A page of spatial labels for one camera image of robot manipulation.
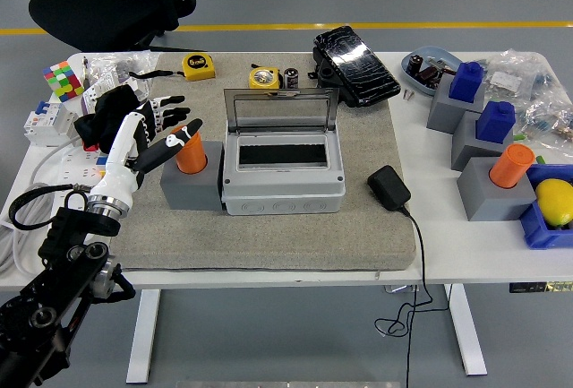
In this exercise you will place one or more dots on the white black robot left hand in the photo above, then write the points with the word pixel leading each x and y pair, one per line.
pixel 121 150

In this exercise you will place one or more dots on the orange cylinder battery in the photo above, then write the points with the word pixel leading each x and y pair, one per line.
pixel 192 159
pixel 510 168

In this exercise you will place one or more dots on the grey junction box with lid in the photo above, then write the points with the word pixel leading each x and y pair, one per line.
pixel 282 191

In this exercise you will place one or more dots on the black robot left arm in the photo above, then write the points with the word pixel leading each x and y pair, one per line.
pixel 67 235

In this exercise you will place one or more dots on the black cloth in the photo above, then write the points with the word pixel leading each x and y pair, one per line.
pixel 107 110

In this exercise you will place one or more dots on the white power strip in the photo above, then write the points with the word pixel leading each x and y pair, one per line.
pixel 76 168

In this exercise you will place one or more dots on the white blue circuit breaker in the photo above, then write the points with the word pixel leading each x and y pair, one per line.
pixel 45 123

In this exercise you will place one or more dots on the clear plastic bag with parts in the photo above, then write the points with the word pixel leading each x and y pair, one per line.
pixel 112 70

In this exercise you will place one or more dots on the grey block with round hole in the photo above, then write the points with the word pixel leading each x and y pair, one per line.
pixel 192 191

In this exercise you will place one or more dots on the black office chair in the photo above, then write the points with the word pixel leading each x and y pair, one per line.
pixel 89 7

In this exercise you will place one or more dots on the yellow tape measure chrome face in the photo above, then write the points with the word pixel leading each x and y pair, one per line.
pixel 264 78

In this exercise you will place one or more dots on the grey-brown mat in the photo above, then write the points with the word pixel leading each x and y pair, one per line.
pixel 268 240

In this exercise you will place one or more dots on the black cylinder capacitor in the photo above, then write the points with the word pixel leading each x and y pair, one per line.
pixel 291 79

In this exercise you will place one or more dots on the white table leg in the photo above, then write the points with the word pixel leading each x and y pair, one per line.
pixel 467 334
pixel 143 338

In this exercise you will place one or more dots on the glossy black pouch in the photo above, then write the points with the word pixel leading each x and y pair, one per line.
pixel 358 70

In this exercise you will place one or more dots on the black power adapter plug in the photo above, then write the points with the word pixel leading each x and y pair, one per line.
pixel 388 187

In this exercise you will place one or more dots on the blue-grey oval tray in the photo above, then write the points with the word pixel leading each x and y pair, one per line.
pixel 410 76

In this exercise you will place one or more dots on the small black capacitor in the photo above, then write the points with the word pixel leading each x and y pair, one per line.
pixel 414 63

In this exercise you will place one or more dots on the grey block holder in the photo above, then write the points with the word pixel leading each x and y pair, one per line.
pixel 483 200
pixel 465 146
pixel 443 110

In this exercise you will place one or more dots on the blue bottle-shaped block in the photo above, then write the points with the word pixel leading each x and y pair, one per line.
pixel 494 123
pixel 465 83

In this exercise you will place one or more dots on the clear bags of components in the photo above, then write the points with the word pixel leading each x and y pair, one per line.
pixel 537 92

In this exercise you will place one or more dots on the blue plastic bin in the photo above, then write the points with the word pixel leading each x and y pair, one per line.
pixel 537 231

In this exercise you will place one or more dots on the yellow lemon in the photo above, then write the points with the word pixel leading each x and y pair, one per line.
pixel 555 202

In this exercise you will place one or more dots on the black table control panel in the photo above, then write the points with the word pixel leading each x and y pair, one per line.
pixel 537 287

